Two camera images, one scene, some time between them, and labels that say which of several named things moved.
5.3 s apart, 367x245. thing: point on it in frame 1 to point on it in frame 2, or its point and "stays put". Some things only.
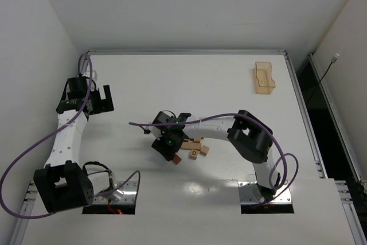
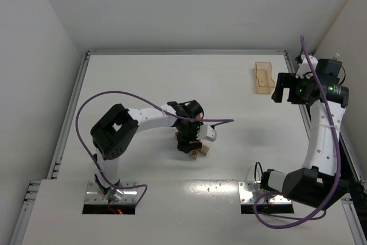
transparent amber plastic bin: (264, 82) stays put
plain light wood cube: (204, 150) stays put
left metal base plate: (124, 191) stays put
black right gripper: (165, 151) to (288, 89)
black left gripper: (101, 102) to (186, 145)
